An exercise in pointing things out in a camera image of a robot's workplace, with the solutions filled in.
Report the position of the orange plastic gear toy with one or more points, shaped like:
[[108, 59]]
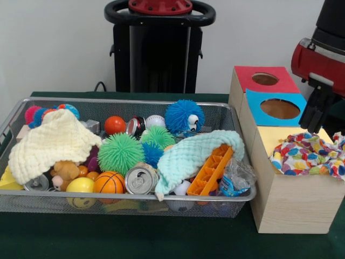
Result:
[[211, 170]]

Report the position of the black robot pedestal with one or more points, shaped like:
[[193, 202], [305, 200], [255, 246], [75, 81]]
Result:
[[156, 59]]

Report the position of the large blue spiky ball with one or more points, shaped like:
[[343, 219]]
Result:
[[183, 116]]

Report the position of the small brown teddy bear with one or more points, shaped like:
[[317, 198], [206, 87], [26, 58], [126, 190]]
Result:
[[66, 170]]

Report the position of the clear plastic packet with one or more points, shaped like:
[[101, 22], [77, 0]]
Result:
[[237, 175]]

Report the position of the silver drink can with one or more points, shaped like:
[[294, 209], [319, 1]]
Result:
[[141, 181]]

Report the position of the mint green waffle cloth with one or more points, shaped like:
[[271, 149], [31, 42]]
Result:
[[188, 156]]

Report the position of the red-orange ball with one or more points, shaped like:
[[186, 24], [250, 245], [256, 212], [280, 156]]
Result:
[[115, 124]]

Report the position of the cream waffle cloth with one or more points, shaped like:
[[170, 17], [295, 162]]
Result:
[[54, 143]]

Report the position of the wooden three-hole box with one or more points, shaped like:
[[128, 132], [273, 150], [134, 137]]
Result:
[[296, 199]]

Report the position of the green spiky ball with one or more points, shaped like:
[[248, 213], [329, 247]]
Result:
[[121, 154]]

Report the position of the yellow ball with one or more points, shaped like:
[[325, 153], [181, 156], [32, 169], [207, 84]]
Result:
[[81, 185]]

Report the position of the clear mesh bin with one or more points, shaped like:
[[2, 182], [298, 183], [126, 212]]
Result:
[[32, 202]]

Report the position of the small orange basketball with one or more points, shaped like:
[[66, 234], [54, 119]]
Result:
[[109, 183]]

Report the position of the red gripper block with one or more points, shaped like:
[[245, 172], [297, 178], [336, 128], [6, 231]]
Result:
[[321, 65]]

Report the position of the white colourful spotted cloth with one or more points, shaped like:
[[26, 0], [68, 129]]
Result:
[[307, 156]]

